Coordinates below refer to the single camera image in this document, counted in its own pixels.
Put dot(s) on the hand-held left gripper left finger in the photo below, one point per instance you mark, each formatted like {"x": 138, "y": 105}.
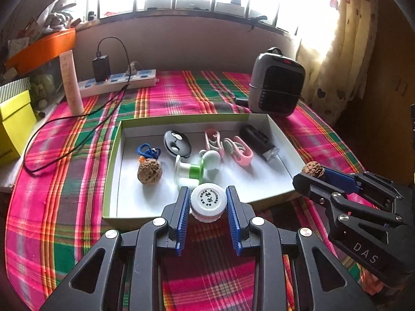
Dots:
{"x": 183, "y": 223}

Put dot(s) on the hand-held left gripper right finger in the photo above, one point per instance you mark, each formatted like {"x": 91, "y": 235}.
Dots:
{"x": 234, "y": 223}

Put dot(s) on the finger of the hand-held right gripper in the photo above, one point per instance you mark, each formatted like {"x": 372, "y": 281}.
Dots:
{"x": 311, "y": 186}
{"x": 340, "y": 179}

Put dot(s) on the small brown walnut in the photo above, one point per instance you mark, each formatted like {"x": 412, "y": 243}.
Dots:
{"x": 313, "y": 169}

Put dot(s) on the white round jar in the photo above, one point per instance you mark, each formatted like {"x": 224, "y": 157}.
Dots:
{"x": 207, "y": 202}

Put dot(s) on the green cardboard box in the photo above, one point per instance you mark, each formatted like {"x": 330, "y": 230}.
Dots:
{"x": 246, "y": 181}

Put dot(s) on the white and green spool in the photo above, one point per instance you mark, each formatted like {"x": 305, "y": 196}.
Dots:
{"x": 188, "y": 171}

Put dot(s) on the large brown walnut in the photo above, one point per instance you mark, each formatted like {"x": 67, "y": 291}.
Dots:
{"x": 149, "y": 172}

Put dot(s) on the grey ball knob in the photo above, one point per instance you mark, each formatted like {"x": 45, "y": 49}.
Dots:
{"x": 211, "y": 160}

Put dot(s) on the black device with clear tip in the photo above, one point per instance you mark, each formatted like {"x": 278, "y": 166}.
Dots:
{"x": 257, "y": 141}

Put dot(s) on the large pink clip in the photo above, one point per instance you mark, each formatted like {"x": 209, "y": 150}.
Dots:
{"x": 240, "y": 152}

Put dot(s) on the black oval remote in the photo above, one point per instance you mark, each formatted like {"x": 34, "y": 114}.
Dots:
{"x": 176, "y": 144}

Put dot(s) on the small pink clip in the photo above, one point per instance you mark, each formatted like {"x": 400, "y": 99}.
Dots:
{"x": 212, "y": 139}

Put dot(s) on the grey space heater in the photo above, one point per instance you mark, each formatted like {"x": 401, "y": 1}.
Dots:
{"x": 275, "y": 84}

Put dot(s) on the pink plaid tablecloth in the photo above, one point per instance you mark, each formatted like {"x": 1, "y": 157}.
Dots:
{"x": 81, "y": 184}

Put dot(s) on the small black object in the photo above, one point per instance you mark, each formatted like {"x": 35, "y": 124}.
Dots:
{"x": 241, "y": 101}

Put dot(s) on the cream heart print curtain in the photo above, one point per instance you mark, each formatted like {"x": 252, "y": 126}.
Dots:
{"x": 340, "y": 48}

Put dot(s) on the white power strip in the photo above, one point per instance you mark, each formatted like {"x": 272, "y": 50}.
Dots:
{"x": 139, "y": 81}

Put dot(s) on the white plug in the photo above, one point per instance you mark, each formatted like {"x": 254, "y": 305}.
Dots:
{"x": 132, "y": 68}

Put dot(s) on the black window latch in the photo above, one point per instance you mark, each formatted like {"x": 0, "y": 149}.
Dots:
{"x": 257, "y": 21}

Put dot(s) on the cream tube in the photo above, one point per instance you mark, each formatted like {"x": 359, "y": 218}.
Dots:
{"x": 71, "y": 84}

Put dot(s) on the yellow box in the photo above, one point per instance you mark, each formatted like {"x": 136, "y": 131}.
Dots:
{"x": 13, "y": 129}

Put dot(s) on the clear storage container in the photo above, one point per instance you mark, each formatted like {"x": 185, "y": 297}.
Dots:
{"x": 45, "y": 84}

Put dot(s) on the striped box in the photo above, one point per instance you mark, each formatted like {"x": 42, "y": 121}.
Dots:
{"x": 14, "y": 89}

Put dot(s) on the orange tray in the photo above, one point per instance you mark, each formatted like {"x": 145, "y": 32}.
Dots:
{"x": 42, "y": 50}

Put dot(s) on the white gloves bundle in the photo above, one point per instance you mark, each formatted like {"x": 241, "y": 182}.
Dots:
{"x": 56, "y": 16}

